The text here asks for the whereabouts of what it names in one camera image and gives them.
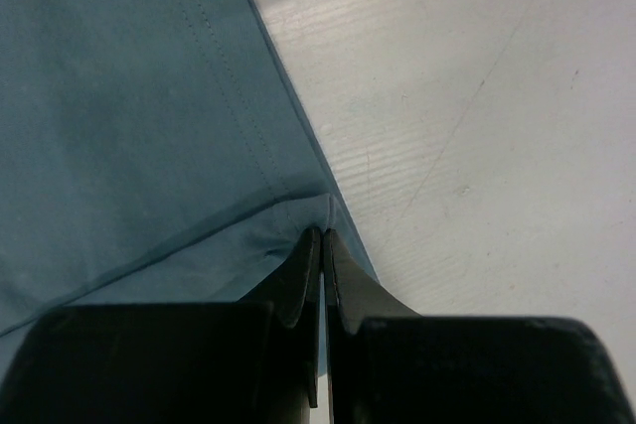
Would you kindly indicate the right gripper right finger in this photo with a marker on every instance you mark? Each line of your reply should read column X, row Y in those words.
column 352, row 295

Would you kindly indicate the blue t-shirt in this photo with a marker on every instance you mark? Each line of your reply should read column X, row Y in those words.
column 151, row 151

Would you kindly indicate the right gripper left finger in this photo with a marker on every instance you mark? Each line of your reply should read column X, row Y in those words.
column 277, row 332

